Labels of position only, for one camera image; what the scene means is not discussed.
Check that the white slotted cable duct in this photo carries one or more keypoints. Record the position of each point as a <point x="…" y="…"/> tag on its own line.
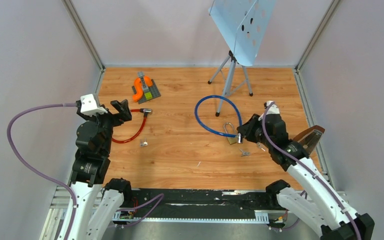
<point x="259" y="218"/>

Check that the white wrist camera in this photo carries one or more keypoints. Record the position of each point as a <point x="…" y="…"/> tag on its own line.
<point x="270" y="108"/>
<point x="89" y="105"/>

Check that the small silver keys left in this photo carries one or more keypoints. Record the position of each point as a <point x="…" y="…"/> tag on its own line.
<point x="143" y="143"/>

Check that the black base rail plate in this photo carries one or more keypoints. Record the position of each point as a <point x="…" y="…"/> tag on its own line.
<point x="201" y="203"/>

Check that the small silver keys right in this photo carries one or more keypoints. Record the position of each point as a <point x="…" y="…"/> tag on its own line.
<point x="244" y="153"/>

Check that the brass padlock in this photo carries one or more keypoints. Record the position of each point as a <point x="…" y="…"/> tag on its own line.
<point x="230" y="130"/>

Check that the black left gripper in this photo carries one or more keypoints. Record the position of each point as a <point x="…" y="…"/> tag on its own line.
<point x="124" y="112"/>

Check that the brown wooden metronome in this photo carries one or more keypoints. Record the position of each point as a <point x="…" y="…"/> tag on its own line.
<point x="310" y="137"/>

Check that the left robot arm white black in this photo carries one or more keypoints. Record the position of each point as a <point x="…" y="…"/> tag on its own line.
<point x="94" y="203"/>

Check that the small silver keys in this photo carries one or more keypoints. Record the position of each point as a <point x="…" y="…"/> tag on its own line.
<point x="143" y="143"/>
<point x="244" y="153"/>

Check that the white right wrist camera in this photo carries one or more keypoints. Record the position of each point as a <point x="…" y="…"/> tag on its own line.
<point x="270" y="108"/>

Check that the blue lock key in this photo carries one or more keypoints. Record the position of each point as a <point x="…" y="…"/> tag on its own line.
<point x="260" y="146"/>

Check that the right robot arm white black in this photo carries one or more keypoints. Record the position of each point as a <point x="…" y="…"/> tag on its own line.
<point x="326" y="213"/>

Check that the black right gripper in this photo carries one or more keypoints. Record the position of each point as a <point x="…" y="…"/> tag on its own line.
<point x="246" y="129"/>

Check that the orange grey toy block build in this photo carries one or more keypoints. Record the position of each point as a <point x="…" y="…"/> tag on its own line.
<point x="144" y="89"/>

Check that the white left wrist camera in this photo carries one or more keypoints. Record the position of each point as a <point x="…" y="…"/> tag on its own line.
<point x="89" y="105"/>

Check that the light blue music stand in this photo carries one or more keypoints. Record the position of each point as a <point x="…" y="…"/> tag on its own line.
<point x="242" y="24"/>

